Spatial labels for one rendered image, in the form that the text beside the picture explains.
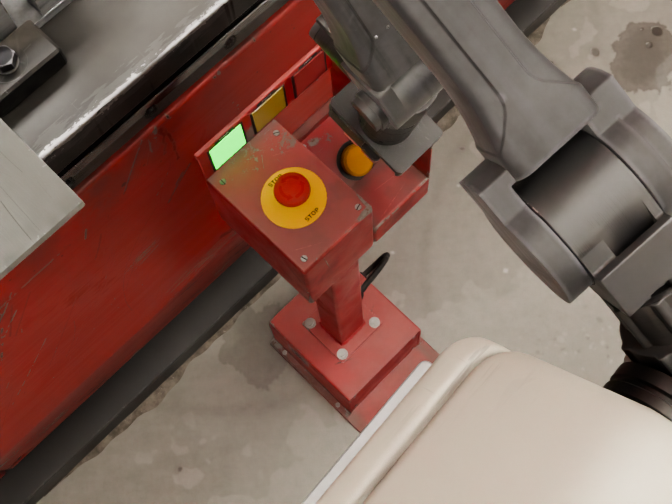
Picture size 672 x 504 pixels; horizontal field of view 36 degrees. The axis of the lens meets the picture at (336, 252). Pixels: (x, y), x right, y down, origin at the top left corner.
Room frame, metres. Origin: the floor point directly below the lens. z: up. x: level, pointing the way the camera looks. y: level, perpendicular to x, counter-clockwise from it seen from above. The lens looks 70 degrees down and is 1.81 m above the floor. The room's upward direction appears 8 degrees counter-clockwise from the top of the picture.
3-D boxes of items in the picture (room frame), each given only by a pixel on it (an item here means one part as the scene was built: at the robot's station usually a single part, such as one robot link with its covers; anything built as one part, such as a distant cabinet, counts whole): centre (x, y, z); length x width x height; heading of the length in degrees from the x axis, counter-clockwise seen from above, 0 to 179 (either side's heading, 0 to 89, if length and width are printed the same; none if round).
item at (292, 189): (0.44, 0.04, 0.79); 0.04 x 0.04 x 0.04
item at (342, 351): (0.47, 0.01, 0.13); 0.10 x 0.10 x 0.01; 37
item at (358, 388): (0.45, -0.01, 0.06); 0.25 x 0.20 x 0.12; 37
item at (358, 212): (0.47, 0.01, 0.75); 0.20 x 0.16 x 0.18; 127
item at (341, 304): (0.47, 0.01, 0.39); 0.05 x 0.05 x 0.54; 37
